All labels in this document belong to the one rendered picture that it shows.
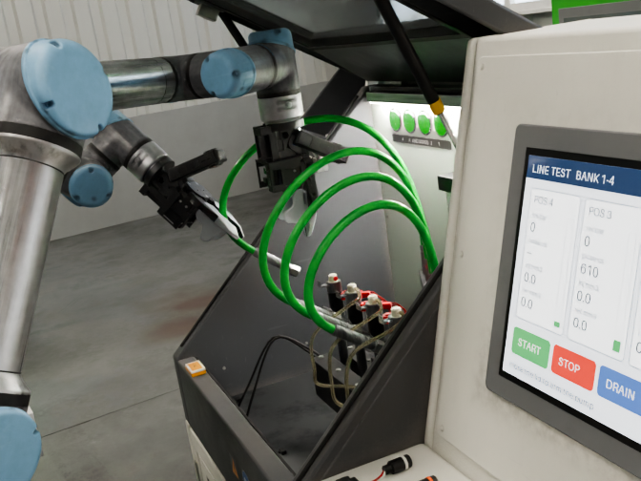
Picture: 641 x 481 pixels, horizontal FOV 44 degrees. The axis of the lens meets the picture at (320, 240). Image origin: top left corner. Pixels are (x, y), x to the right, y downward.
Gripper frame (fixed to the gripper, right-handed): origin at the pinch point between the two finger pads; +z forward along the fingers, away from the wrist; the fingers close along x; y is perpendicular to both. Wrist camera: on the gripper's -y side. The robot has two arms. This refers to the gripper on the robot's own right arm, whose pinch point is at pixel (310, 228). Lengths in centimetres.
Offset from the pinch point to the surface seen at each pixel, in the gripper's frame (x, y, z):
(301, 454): 2.6, 9.6, 41.5
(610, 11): -172, -234, -20
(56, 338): -357, 35, 126
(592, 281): 65, -6, -4
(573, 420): 65, -2, 11
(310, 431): -4.4, 4.8, 41.6
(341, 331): 24.9, 7.4, 10.3
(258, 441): 14.0, 20.3, 29.5
